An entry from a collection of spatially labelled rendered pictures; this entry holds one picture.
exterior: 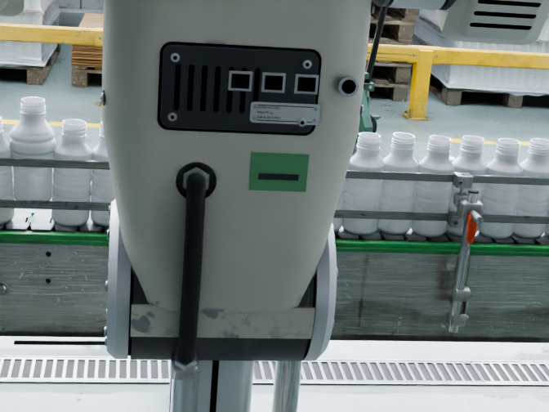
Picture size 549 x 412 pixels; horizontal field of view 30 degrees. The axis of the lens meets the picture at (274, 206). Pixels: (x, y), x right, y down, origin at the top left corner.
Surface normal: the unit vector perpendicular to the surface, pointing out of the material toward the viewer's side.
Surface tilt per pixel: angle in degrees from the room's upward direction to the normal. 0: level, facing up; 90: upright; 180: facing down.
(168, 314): 90
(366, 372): 0
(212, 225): 90
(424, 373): 0
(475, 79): 90
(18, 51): 90
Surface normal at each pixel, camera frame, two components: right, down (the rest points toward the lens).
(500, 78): 0.13, 0.32
